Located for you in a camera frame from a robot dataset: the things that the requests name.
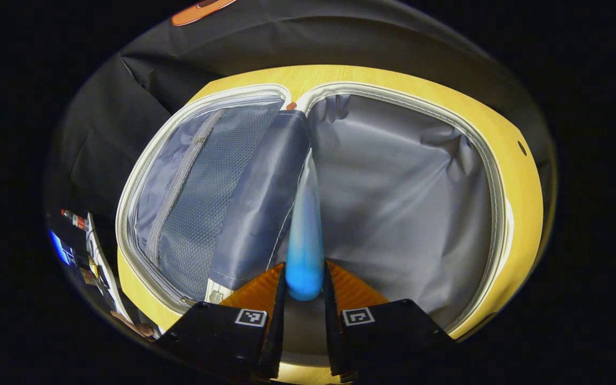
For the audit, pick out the white side table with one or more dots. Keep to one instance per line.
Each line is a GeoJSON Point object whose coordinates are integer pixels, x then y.
{"type": "Point", "coordinates": [102, 262]}

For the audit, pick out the blue skin care tube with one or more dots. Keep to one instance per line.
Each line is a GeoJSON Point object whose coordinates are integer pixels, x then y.
{"type": "Point", "coordinates": [305, 256]}

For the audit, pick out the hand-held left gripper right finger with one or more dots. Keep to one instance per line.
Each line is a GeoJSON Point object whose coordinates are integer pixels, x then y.
{"type": "Point", "coordinates": [333, 337]}

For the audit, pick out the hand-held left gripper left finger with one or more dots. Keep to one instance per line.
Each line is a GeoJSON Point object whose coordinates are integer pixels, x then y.
{"type": "Point", "coordinates": [276, 331]}

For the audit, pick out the computer monitor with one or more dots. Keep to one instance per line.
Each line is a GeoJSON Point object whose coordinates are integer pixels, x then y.
{"type": "Point", "coordinates": [61, 247]}

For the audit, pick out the white hard-shell suitcase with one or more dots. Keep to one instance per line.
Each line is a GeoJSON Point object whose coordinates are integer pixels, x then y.
{"type": "Point", "coordinates": [404, 214]}

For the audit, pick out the red bottle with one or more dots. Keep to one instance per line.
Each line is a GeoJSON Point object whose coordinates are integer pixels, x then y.
{"type": "Point", "coordinates": [75, 220]}

